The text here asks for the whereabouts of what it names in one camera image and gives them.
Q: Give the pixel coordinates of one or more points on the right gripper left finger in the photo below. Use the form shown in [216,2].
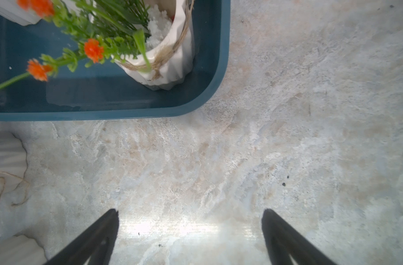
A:
[94,246]

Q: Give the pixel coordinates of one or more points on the potted plant orange flowers front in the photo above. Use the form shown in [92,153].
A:
[133,34]

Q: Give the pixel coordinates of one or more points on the potted plant pink flowers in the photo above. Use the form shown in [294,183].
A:
[10,10]

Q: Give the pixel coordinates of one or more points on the teal plastic storage box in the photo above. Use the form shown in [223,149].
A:
[105,91]

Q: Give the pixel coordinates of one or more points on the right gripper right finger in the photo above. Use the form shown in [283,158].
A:
[285,245]

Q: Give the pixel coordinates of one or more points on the potted plant red flowers back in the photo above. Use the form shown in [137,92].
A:
[13,165]

